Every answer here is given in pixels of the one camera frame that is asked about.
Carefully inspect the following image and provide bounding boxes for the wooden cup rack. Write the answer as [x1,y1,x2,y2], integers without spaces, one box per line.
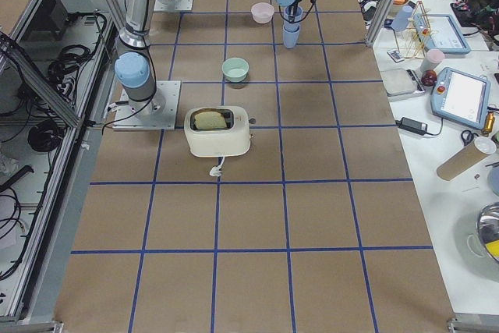
[394,0,433,59]

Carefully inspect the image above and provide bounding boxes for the green bowl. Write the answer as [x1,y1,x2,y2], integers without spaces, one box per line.
[221,57,250,83]

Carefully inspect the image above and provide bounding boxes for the pink bowl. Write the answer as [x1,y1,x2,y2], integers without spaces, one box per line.
[250,2,275,24]

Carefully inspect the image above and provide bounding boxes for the toaster power plug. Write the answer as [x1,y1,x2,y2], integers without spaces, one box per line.
[209,157,225,177]

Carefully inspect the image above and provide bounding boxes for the metal bowl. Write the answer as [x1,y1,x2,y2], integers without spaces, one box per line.
[476,202,498,263]

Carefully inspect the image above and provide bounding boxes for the bread slice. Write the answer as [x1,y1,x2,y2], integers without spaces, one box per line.
[194,111,227,130]

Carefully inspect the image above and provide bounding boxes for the pink cup on desk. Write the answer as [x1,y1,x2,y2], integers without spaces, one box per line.
[419,48,445,73]

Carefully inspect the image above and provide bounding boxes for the black power adapter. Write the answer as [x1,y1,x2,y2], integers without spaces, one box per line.
[395,117,427,136]

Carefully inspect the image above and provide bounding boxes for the red apple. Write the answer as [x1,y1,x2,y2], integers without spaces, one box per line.
[421,70,437,87]

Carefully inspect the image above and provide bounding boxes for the cream toaster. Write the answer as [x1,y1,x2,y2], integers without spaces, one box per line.
[184,106,251,158]

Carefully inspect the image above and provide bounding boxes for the blue cup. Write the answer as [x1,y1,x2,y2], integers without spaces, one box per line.
[283,5,303,32]
[282,25,300,49]
[391,5,412,32]

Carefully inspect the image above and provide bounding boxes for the teach pendant far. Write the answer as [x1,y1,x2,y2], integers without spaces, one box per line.
[412,13,471,55]

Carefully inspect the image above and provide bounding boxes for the kitchen scale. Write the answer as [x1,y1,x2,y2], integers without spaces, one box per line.
[380,69,425,100]

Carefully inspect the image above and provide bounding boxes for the blue cup on rack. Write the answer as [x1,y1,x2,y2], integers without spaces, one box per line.
[391,5,412,32]

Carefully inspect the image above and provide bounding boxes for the cardboard tube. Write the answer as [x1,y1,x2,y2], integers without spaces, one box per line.
[436,136,497,181]

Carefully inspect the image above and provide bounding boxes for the teach pendant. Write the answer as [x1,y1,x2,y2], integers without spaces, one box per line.
[412,13,471,55]
[430,67,490,129]

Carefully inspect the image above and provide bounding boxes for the teach pendant near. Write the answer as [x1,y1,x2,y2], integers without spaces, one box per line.
[430,67,490,129]

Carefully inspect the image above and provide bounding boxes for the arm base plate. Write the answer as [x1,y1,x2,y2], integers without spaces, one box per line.
[154,0,193,12]
[111,80,181,131]

